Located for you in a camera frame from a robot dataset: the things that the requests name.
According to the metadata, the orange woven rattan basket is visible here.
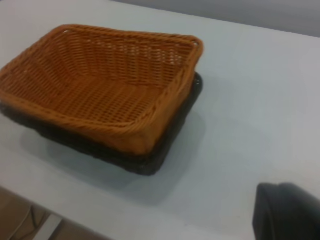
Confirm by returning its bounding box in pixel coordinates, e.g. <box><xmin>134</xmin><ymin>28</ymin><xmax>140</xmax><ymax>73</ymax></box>
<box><xmin>0</xmin><ymin>23</ymin><xmax>205</xmax><ymax>156</ymax></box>

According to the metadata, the black woven rattan basket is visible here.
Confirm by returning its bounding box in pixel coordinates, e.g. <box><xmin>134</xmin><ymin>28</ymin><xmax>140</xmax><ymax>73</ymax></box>
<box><xmin>0</xmin><ymin>71</ymin><xmax>205</xmax><ymax>177</ymax></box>

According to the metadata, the white table leg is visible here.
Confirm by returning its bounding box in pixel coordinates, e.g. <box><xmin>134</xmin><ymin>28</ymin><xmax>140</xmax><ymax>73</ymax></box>
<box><xmin>41</xmin><ymin>214</ymin><xmax>64</xmax><ymax>240</ymax></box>

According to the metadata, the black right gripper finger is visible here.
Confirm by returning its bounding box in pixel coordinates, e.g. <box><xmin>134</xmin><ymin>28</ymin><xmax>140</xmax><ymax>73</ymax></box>
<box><xmin>251</xmin><ymin>182</ymin><xmax>320</xmax><ymax>240</ymax></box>

